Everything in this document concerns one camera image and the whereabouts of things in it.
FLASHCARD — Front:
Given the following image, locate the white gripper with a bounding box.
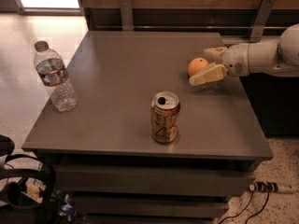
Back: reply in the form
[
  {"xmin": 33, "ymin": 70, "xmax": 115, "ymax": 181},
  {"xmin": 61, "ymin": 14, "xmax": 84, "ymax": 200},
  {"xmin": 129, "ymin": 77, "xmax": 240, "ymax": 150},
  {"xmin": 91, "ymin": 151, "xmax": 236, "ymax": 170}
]
[{"xmin": 189, "ymin": 43, "xmax": 249, "ymax": 86}]

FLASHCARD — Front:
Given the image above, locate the orange fruit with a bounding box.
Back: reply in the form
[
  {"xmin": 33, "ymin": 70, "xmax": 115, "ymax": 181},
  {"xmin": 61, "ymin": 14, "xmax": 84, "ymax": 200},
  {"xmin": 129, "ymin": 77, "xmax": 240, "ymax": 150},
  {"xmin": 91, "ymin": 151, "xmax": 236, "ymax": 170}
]
[{"xmin": 188, "ymin": 57, "xmax": 208, "ymax": 77}]

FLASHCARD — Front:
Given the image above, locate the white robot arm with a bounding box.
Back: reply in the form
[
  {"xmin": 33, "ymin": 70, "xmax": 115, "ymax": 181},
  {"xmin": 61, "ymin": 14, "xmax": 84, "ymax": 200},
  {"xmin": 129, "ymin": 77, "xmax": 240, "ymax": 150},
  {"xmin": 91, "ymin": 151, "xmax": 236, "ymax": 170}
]
[{"xmin": 189, "ymin": 24, "xmax": 299, "ymax": 86}]

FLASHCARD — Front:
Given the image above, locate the orange soda can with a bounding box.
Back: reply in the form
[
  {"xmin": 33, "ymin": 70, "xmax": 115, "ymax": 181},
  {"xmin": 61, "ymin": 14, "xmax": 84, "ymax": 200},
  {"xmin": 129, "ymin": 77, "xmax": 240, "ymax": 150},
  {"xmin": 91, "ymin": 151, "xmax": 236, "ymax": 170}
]
[{"xmin": 150, "ymin": 91, "xmax": 180, "ymax": 144}]

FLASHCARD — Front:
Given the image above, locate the clear plastic water bottle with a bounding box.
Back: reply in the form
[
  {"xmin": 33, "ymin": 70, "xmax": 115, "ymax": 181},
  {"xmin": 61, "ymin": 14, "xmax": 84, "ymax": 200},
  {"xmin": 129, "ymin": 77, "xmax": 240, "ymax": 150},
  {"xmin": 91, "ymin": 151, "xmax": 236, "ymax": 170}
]
[{"xmin": 34, "ymin": 41, "xmax": 78, "ymax": 112}]

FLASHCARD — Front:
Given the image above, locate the grey drawer cabinet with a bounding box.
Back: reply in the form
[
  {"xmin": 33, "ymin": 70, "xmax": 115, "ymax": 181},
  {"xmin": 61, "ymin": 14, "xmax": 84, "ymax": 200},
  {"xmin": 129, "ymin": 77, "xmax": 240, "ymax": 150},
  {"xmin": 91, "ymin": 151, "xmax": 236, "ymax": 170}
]
[{"xmin": 23, "ymin": 31, "xmax": 272, "ymax": 224}]

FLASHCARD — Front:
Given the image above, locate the white power strip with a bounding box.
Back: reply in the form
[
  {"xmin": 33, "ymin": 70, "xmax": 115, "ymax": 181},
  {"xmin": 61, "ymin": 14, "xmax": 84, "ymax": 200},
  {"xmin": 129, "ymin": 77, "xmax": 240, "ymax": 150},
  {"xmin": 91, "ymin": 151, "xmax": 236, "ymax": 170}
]
[{"xmin": 249, "ymin": 181, "xmax": 298, "ymax": 194}]

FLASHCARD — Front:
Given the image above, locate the right metal bracket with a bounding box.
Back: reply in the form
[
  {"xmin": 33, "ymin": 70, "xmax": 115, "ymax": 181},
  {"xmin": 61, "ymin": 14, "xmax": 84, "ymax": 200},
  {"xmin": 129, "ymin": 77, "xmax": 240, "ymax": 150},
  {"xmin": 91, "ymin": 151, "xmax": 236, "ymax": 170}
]
[{"xmin": 248, "ymin": 0, "xmax": 277, "ymax": 42}]

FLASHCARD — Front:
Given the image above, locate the metal bracket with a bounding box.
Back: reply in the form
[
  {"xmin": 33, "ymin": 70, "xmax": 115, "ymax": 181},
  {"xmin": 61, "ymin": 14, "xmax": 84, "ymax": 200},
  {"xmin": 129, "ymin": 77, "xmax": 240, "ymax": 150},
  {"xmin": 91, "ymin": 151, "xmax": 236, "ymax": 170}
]
[
  {"xmin": 120, "ymin": 0, "xmax": 134, "ymax": 31},
  {"xmin": 248, "ymin": 0, "xmax": 277, "ymax": 42}
]

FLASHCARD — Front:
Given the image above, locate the left metal bracket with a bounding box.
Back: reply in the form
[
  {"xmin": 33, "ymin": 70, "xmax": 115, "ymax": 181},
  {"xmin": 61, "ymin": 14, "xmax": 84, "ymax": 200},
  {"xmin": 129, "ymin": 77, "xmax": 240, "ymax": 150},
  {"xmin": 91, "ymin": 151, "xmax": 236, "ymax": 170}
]
[{"xmin": 120, "ymin": 0, "xmax": 134, "ymax": 31}]

